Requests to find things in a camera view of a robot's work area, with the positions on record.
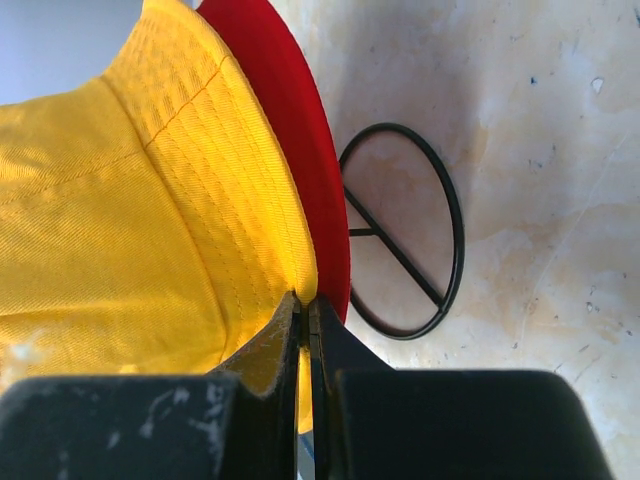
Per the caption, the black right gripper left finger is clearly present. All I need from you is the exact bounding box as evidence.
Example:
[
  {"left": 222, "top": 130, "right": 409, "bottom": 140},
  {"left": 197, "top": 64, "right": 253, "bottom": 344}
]
[{"left": 1, "top": 293, "right": 302, "bottom": 479}]

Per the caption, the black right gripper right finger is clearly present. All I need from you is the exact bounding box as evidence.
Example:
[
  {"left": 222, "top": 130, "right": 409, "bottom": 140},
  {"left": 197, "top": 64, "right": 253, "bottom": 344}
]
[{"left": 308, "top": 297, "right": 612, "bottom": 479}]

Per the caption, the black wire hat stand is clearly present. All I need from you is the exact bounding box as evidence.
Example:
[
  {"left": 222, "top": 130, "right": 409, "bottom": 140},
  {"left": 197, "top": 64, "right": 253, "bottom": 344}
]
[{"left": 339, "top": 122, "right": 466, "bottom": 341}]

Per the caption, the yellow bucket hat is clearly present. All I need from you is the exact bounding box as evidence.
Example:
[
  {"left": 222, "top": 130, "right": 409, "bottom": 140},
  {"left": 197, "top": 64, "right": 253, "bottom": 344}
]
[{"left": 0, "top": 0, "right": 321, "bottom": 435}]

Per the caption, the red bucket hat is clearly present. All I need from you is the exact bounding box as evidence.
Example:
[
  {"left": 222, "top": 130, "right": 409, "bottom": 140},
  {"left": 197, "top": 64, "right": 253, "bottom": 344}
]
[{"left": 197, "top": 0, "right": 351, "bottom": 320}]

